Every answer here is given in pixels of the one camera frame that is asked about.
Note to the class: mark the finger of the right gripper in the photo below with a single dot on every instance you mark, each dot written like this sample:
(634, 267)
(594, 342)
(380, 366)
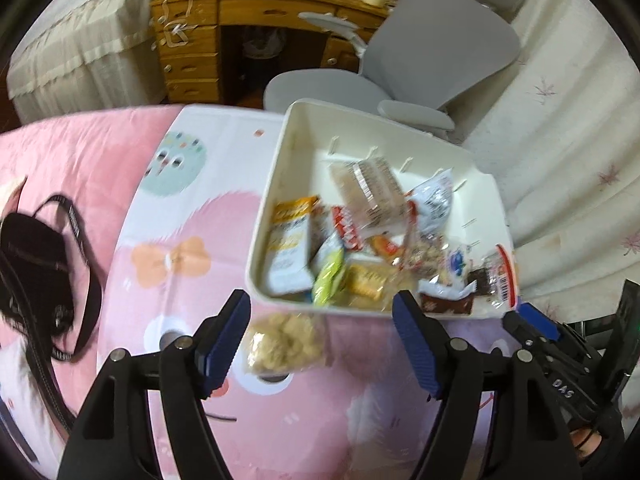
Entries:
(563, 336)
(526, 335)

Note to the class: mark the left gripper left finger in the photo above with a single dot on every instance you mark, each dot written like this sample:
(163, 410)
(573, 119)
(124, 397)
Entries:
(191, 368)

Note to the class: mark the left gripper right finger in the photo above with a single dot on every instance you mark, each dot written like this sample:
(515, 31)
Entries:
(450, 370)

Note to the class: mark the silver brown chocolate packet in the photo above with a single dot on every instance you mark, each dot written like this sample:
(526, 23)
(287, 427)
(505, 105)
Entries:
(437, 298)

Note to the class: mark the mixed nuts clear packet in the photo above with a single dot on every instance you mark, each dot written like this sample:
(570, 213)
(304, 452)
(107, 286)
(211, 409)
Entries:
(423, 255)

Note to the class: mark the cracker clear packet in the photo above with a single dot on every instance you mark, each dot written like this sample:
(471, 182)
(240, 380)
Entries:
(368, 286)

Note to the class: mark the orange oats protein bar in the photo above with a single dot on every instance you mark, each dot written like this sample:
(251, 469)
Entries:
(286, 266)

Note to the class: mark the small orange candy packet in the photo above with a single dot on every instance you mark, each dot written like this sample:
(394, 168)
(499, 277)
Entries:
(385, 248)

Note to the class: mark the green wafer packet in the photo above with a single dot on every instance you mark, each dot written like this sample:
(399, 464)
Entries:
(330, 278)

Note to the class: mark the red white snack packet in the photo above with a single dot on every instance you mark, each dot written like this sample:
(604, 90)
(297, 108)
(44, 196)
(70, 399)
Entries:
(346, 228)

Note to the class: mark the red white shrimp chip packet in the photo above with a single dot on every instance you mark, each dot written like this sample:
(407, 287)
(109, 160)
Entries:
(433, 200)

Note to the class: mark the brown cake clear packet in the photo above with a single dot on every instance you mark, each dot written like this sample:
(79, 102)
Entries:
(372, 194)

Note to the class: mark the red jujube snack packet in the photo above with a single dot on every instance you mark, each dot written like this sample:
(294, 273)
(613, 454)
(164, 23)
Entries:
(495, 279)

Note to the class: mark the blue white biscuit packet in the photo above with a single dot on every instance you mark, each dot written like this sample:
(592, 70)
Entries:
(333, 243)

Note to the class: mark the black shoulder bag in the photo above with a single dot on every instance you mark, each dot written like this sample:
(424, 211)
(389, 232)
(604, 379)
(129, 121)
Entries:
(36, 287)

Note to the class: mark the person's left hand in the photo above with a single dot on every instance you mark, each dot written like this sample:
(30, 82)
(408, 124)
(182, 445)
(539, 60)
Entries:
(585, 441)

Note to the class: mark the puffed rice ball bag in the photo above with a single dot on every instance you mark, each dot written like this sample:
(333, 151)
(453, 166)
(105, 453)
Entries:
(279, 344)

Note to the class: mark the cartoon monster play mat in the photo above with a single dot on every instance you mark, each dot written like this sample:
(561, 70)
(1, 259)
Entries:
(205, 179)

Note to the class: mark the white plastic storage bin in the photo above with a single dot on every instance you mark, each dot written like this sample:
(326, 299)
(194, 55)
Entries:
(315, 134)

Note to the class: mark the white floral curtain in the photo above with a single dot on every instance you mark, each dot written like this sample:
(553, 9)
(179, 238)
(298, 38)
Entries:
(559, 131)

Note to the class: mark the pink bed quilt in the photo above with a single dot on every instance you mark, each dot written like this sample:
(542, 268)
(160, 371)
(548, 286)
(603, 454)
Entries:
(97, 160)

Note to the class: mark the grey office chair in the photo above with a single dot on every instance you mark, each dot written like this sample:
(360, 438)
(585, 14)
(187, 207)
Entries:
(424, 55)

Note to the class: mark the wooden desk with drawers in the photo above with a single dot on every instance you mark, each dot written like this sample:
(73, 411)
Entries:
(226, 51)

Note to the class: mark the lace covered piano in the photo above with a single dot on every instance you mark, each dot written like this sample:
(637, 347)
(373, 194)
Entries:
(85, 55)

